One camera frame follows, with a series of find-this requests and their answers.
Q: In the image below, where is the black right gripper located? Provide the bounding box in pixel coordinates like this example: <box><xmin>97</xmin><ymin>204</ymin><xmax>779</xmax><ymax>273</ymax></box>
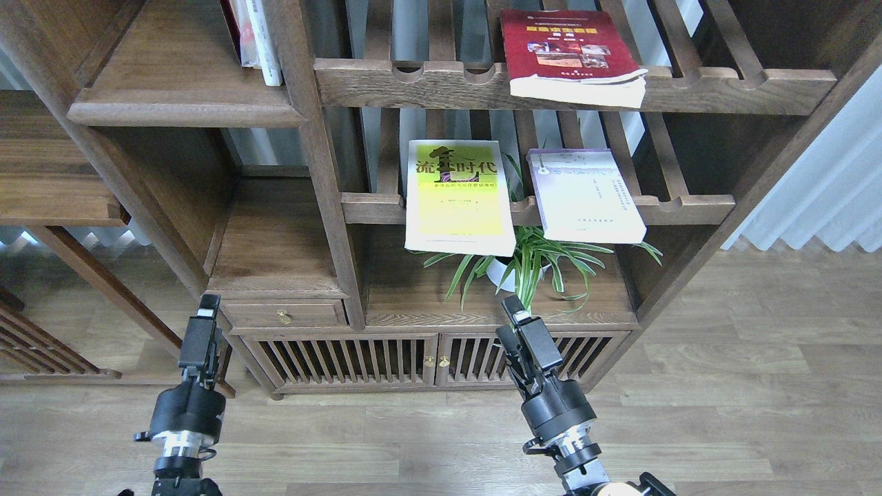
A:
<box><xmin>495</xmin><ymin>296</ymin><xmax>596</xmax><ymax>445</ymax></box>

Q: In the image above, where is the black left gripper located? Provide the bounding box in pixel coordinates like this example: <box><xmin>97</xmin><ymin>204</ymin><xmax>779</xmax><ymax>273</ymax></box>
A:
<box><xmin>149</xmin><ymin>294</ymin><xmax>232</xmax><ymax>445</ymax></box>

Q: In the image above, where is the white lavender book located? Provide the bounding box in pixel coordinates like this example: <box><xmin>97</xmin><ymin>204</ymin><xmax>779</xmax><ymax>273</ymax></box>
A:
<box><xmin>527</xmin><ymin>149</ymin><xmax>646</xmax><ymax>244</ymax></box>

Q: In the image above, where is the yellow green book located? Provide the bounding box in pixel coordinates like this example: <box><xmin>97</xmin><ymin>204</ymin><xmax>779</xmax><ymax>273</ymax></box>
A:
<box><xmin>405</xmin><ymin>139</ymin><xmax>515</xmax><ymax>256</ymax></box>

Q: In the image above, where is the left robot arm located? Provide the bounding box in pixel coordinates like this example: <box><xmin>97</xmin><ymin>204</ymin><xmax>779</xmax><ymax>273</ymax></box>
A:
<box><xmin>133</xmin><ymin>294</ymin><xmax>226</xmax><ymax>495</ymax></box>

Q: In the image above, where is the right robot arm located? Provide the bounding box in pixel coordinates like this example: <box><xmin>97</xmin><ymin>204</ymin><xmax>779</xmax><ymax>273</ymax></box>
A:
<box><xmin>495</xmin><ymin>296</ymin><xmax>674</xmax><ymax>495</ymax></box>

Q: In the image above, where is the white plant pot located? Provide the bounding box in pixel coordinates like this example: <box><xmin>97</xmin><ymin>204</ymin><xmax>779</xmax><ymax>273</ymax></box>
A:
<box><xmin>486</xmin><ymin>257</ymin><xmax>551</xmax><ymax>293</ymax></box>

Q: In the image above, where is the brass drawer knob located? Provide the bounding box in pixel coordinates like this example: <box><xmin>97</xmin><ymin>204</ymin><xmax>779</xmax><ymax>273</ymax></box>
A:
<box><xmin>277</xmin><ymin>310</ymin><xmax>293</xmax><ymax>326</ymax></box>

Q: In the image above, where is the green spider plant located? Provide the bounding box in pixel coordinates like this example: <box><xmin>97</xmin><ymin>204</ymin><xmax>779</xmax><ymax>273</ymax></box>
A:
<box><xmin>422</xmin><ymin>153</ymin><xmax>664</xmax><ymax>314</ymax></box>

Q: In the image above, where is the dark wooden bookshelf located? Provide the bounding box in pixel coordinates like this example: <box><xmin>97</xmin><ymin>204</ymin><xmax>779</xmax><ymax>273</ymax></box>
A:
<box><xmin>1</xmin><ymin>1</ymin><xmax>880</xmax><ymax>399</ymax></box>

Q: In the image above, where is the wooden side furniture left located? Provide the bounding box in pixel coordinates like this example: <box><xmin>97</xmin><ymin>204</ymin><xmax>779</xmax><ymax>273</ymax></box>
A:
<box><xmin>1</xmin><ymin>90</ymin><xmax>181</xmax><ymax>385</ymax></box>

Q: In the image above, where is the red paperback book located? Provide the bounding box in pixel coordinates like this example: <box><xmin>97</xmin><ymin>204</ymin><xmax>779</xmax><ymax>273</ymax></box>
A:
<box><xmin>500</xmin><ymin>8</ymin><xmax>647</xmax><ymax>109</ymax></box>

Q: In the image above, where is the upright white book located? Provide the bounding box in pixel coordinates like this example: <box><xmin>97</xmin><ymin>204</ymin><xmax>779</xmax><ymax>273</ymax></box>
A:
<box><xmin>234</xmin><ymin>1</ymin><xmax>283</xmax><ymax>87</ymax></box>

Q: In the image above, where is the upright dark red book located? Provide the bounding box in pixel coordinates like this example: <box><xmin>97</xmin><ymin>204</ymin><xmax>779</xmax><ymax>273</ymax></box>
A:
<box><xmin>220</xmin><ymin>0</ymin><xmax>242</xmax><ymax>63</ymax></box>

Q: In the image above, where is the white pleated curtain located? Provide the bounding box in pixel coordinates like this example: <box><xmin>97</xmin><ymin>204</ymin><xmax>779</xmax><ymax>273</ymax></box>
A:
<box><xmin>724</xmin><ymin>70</ymin><xmax>881</xmax><ymax>252</ymax></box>

